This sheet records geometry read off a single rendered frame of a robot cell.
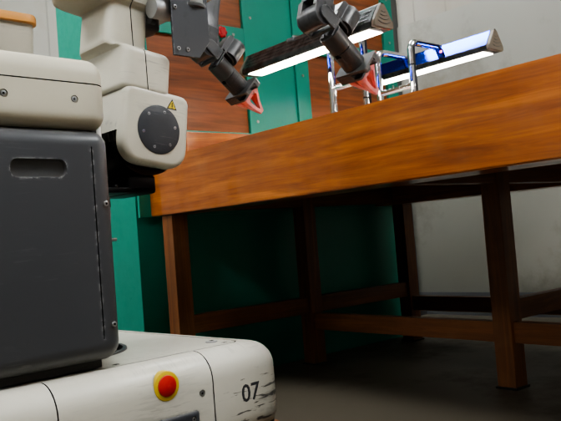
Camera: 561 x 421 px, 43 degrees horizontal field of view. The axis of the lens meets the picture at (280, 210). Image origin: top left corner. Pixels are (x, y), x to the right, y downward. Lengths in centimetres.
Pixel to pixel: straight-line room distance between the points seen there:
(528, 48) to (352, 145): 216
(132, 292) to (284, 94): 98
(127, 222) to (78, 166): 123
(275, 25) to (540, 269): 174
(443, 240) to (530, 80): 257
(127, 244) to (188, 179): 39
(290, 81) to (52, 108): 174
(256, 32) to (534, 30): 149
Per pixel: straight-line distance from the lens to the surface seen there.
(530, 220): 366
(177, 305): 231
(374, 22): 205
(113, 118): 152
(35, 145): 121
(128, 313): 249
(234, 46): 209
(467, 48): 254
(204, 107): 258
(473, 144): 146
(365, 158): 163
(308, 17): 170
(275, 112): 278
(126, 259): 247
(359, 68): 175
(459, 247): 386
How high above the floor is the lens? 48
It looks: 2 degrees up
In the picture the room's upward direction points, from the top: 4 degrees counter-clockwise
